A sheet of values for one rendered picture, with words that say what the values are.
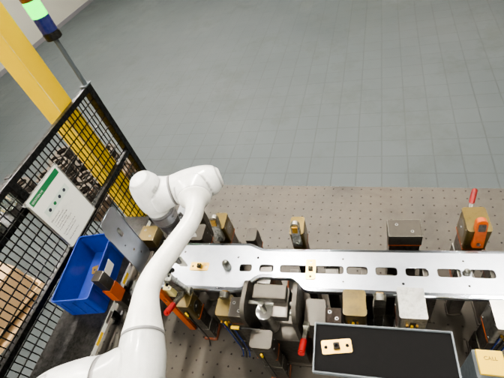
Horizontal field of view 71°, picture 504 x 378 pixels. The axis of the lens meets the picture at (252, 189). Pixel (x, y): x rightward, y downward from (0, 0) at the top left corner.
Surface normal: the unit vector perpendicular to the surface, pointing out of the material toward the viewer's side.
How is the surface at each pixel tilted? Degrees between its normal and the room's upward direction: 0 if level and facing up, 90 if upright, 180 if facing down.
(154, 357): 62
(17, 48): 90
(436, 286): 0
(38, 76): 90
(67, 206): 90
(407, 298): 0
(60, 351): 0
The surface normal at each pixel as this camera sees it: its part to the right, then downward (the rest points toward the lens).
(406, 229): -0.24, -0.66
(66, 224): 0.96, -0.04
